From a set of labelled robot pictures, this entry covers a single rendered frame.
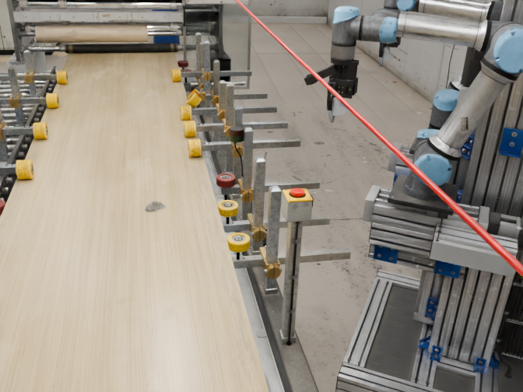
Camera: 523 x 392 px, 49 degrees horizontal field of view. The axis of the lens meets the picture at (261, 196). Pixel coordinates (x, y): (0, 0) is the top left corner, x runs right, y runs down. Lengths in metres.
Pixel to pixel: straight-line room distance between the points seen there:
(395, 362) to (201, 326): 1.21
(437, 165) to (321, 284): 1.64
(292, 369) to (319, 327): 1.27
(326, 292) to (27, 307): 1.92
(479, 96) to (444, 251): 0.53
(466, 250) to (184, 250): 0.94
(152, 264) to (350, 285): 1.73
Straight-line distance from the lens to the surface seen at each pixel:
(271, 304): 2.01
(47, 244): 2.03
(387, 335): 2.73
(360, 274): 3.47
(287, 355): 1.82
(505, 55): 1.77
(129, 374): 1.49
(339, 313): 3.14
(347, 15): 1.79
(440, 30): 1.91
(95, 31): 4.51
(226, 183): 2.38
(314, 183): 2.50
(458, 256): 2.01
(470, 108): 1.83
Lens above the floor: 1.93
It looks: 27 degrees down
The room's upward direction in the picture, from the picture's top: 2 degrees clockwise
